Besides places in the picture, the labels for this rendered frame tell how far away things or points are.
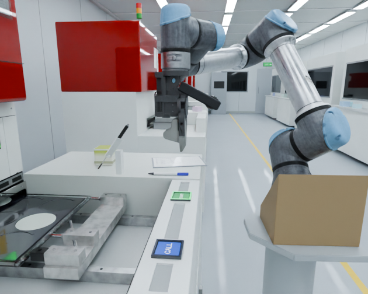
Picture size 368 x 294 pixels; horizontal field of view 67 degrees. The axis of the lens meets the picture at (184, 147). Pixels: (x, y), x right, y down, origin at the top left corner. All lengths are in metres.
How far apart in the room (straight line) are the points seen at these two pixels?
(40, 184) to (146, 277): 0.70
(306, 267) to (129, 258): 0.54
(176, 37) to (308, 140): 0.50
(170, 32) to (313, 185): 0.55
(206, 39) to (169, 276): 0.56
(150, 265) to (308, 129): 0.62
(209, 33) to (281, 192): 0.47
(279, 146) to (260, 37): 0.40
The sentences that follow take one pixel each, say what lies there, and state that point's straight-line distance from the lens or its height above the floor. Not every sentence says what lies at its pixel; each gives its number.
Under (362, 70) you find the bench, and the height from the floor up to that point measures 1.55.
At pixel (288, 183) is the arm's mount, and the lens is 0.81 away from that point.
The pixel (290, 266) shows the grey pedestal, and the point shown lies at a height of 0.72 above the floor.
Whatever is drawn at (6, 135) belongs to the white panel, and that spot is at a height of 1.11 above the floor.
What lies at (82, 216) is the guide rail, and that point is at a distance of 1.00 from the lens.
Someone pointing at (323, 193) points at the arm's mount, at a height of 0.98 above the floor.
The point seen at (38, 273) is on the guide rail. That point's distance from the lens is 0.79.
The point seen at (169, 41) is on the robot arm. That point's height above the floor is 1.37.
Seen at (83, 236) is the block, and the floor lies 0.91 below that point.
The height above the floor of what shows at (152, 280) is 0.96.
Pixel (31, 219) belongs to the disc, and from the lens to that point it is 0.92.
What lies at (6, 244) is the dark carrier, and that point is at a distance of 0.82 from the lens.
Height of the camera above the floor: 1.27
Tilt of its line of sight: 12 degrees down
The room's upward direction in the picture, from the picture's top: straight up
